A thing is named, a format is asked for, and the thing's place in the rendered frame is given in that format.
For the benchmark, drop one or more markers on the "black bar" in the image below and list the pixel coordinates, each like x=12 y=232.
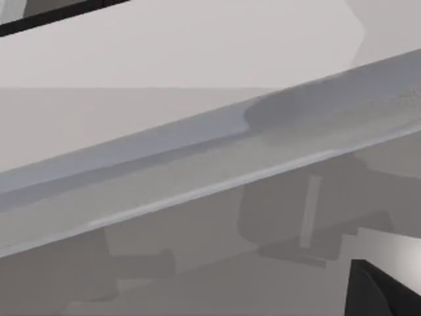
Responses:
x=49 y=17

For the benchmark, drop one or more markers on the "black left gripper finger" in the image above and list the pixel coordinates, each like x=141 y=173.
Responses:
x=371 y=293

